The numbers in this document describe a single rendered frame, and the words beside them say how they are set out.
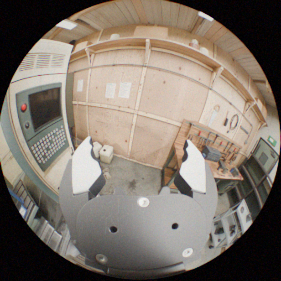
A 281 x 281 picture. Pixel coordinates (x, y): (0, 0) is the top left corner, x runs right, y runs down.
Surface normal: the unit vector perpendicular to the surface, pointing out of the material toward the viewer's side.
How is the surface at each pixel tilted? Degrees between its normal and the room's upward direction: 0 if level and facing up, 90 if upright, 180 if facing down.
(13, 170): 90
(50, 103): 90
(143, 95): 90
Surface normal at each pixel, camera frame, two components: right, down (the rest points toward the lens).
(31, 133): 0.97, 0.23
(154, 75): -0.21, 0.48
